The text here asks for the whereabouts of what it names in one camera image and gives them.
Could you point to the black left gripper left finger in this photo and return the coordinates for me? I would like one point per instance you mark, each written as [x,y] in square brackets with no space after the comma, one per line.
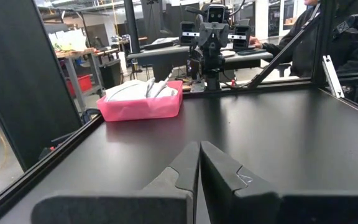
[120,205]

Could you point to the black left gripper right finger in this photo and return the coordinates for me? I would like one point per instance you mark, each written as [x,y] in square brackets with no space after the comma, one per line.
[259,205]

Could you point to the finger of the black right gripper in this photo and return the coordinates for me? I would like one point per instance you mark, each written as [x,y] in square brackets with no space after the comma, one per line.
[209,51]
[217,51]

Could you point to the white towel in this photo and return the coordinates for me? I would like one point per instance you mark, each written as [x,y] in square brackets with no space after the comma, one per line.
[126,91]

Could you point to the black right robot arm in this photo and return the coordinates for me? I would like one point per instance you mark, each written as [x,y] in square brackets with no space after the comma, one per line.
[186,31]

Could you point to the pink plastic basket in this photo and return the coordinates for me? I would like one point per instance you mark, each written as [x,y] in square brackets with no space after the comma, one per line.
[141,109]

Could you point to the person's hand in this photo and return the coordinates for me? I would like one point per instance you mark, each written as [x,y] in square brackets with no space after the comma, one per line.
[255,42]

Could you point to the person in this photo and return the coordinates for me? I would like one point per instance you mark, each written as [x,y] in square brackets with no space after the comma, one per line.
[300,46]

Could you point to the red storage bin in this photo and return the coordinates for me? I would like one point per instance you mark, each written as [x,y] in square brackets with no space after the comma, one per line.
[81,84]

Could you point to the wooden top workbench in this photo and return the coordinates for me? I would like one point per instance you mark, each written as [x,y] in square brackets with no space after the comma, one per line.
[73,53]

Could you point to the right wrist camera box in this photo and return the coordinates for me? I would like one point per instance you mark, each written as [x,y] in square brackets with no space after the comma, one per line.
[216,14]

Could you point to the black diagonal frame strut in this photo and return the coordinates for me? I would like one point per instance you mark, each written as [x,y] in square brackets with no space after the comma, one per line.
[281,49]

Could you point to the black aluminium table frame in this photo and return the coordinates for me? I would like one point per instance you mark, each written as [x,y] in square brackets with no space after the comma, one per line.
[42,163]

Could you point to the black vertical frame post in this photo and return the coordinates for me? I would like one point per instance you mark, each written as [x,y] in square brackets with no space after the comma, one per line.
[322,37]

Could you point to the silver metal bracket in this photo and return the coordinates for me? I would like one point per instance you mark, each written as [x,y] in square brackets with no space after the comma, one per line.
[332,77]

